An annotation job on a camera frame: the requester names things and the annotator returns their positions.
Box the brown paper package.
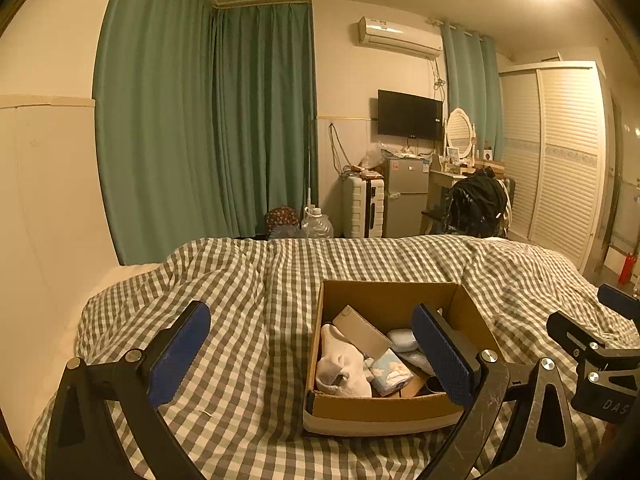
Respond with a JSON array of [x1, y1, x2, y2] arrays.
[[400, 375, 431, 399]]

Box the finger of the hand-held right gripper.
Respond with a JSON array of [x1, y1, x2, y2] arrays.
[[545, 311, 640, 362], [597, 283, 640, 322]]

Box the small plain cardboard carton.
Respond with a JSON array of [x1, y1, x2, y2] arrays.
[[332, 306, 394, 358]]

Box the clear large water bottle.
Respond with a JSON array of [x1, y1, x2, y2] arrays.
[[300, 206, 334, 239]]

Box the brown floral bag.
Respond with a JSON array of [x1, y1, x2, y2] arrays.
[[265, 206, 297, 231]]

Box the cardboard box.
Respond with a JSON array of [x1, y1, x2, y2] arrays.
[[302, 279, 503, 436]]

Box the white louvred wardrobe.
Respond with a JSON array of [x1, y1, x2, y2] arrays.
[[499, 61, 616, 273]]

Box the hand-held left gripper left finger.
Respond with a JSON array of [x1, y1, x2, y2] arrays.
[[45, 301, 212, 480]]

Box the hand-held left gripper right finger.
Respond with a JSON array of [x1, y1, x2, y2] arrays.
[[411, 302, 581, 480]]

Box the white ribbed suitcase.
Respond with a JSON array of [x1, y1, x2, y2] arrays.
[[342, 175, 386, 239]]

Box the white air conditioner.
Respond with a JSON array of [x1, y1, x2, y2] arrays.
[[356, 16, 443, 58]]

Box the red fire extinguisher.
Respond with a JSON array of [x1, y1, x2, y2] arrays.
[[618, 252, 640, 286]]

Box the white sock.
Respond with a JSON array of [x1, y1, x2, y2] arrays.
[[315, 323, 373, 398]]

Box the oval white vanity mirror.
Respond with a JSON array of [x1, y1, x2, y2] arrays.
[[444, 108, 476, 161]]

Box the black jacket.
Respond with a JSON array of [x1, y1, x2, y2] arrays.
[[442, 169, 508, 238]]

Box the cream dressing table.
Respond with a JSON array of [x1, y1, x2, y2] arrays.
[[428, 160, 506, 221]]

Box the black wall television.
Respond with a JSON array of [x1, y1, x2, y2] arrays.
[[376, 89, 445, 139]]

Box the grey white checked blanket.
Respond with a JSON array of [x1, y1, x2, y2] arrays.
[[25, 235, 640, 480]]

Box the large green curtain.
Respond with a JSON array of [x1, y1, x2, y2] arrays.
[[92, 0, 319, 266]]

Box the clear plastic bag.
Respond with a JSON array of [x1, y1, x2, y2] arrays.
[[360, 142, 390, 169]]

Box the narrow green curtain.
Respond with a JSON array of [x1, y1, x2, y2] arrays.
[[442, 22, 502, 166]]

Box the grey small fridge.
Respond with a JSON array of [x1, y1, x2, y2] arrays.
[[382, 155, 431, 238]]

